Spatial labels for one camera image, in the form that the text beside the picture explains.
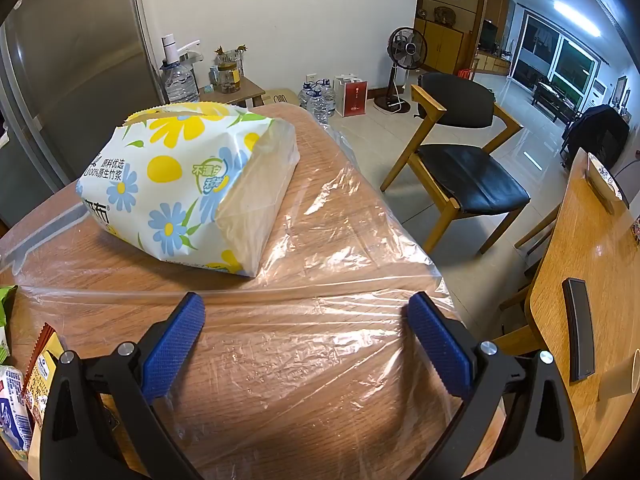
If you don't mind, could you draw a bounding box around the paper cup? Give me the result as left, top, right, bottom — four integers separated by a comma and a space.
600, 357, 640, 401

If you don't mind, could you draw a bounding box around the tall wooden cabinet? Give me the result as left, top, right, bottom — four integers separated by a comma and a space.
414, 0, 491, 76

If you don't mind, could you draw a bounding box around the blue white packet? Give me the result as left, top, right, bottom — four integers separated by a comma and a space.
0, 365, 36, 453

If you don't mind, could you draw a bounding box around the large window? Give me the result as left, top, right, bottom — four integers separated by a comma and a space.
510, 12, 608, 111

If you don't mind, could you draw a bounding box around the small wooden stool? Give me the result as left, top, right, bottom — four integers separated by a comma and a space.
199, 79, 266, 108

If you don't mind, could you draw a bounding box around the gold snack packet red edge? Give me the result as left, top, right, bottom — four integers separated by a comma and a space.
22, 322, 68, 461

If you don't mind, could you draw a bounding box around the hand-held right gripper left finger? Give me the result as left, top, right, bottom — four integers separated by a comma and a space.
39, 291, 207, 480

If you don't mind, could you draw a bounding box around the wooden chair black cushion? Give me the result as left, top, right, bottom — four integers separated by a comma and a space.
380, 72, 531, 256

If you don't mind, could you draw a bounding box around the flat cardboard box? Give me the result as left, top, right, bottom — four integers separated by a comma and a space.
260, 88, 301, 108

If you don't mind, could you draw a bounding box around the glass jar yellow lid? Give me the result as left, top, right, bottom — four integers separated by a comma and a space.
216, 60, 242, 95

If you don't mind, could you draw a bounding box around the floral tissue pack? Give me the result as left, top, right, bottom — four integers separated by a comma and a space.
76, 101, 301, 278

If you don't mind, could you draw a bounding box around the stainless steel refrigerator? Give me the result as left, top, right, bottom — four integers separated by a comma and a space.
0, 0, 168, 231

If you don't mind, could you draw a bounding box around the water jug with white pump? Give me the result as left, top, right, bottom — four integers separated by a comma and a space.
160, 34, 202, 105

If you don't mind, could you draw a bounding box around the white red gift bag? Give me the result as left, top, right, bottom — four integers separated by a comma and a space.
334, 74, 368, 118

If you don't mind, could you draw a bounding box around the ceiling light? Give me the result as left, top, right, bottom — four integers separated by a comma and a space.
550, 0, 603, 36

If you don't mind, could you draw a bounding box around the patterned tissue box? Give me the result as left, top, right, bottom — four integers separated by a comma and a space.
585, 154, 631, 213

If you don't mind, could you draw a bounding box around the clear vase with dried flowers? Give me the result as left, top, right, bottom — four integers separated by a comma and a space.
215, 44, 249, 78

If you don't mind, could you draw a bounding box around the green packet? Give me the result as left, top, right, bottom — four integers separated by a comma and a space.
0, 285, 18, 361

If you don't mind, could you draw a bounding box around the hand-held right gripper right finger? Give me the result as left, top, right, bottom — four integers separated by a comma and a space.
406, 291, 583, 480

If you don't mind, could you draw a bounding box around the black remote control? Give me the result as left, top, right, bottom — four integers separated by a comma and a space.
562, 277, 596, 382

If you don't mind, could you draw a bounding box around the wooden dining table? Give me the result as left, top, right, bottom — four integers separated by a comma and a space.
530, 147, 640, 480

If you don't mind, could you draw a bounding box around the dark coffee table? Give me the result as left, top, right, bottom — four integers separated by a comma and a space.
532, 80, 581, 121

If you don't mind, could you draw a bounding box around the black standing fan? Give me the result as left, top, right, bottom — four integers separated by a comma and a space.
374, 27, 428, 113

